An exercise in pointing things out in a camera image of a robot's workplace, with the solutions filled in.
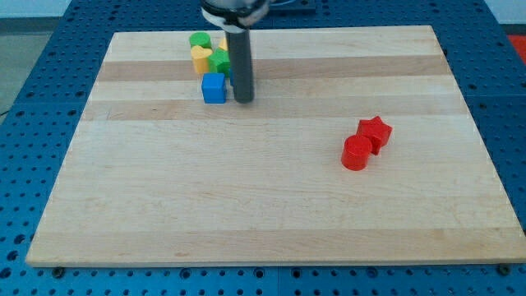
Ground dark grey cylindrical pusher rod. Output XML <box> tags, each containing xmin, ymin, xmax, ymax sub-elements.
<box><xmin>226</xmin><ymin>30</ymin><xmax>255</xmax><ymax>104</ymax></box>

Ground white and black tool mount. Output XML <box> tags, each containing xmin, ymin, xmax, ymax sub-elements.
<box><xmin>200</xmin><ymin>0</ymin><xmax>270</xmax><ymax>33</ymax></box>

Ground blue cube block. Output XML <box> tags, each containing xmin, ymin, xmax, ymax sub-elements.
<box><xmin>201</xmin><ymin>72</ymin><xmax>227</xmax><ymax>104</ymax></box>

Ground yellow block behind rod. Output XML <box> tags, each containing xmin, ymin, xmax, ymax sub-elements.
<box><xmin>218</xmin><ymin>38</ymin><xmax>228</xmax><ymax>51</ymax></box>

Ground green star block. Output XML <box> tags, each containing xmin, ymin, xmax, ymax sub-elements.
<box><xmin>208</xmin><ymin>49</ymin><xmax>230</xmax><ymax>77</ymax></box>

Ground yellow heart block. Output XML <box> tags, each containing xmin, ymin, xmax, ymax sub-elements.
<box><xmin>191</xmin><ymin>45</ymin><xmax>213</xmax><ymax>74</ymax></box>

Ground green cylinder block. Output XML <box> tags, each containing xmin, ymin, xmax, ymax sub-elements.
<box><xmin>189</xmin><ymin>31</ymin><xmax>212</xmax><ymax>49</ymax></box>

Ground light wooden board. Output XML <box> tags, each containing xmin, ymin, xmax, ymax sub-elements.
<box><xmin>26</xmin><ymin>25</ymin><xmax>525</xmax><ymax>267</ymax></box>

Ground red cylinder block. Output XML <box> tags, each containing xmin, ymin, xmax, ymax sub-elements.
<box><xmin>341</xmin><ymin>135</ymin><xmax>372</xmax><ymax>171</ymax></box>

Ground red star block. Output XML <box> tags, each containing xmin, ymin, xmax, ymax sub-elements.
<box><xmin>357</xmin><ymin>116</ymin><xmax>393</xmax><ymax>155</ymax></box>

